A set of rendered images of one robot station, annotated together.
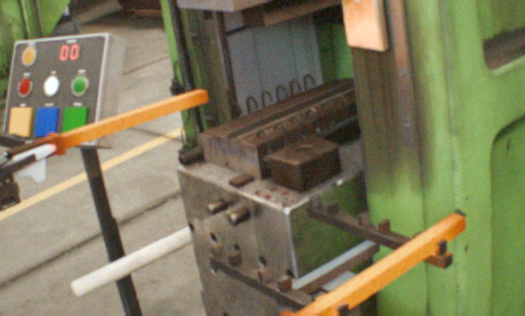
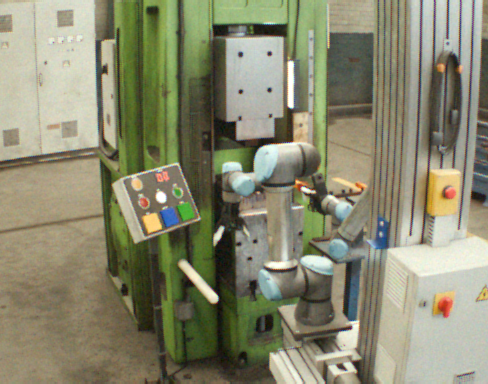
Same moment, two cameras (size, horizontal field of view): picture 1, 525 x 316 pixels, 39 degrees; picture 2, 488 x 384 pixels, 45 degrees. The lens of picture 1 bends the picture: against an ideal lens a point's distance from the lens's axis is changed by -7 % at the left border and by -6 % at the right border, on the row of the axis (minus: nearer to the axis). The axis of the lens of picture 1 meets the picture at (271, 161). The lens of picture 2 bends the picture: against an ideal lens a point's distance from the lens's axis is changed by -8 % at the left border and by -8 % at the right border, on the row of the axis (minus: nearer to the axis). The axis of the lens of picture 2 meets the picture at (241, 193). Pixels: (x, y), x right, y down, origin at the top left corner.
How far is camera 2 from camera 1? 3.18 m
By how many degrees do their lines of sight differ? 71
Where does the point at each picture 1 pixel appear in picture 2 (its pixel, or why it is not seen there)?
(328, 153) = not seen: hidden behind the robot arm
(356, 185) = not seen: hidden behind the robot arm
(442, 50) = (324, 139)
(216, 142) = (248, 199)
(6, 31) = not seen: outside the picture
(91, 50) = (174, 173)
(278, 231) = (298, 217)
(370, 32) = (304, 138)
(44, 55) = (146, 182)
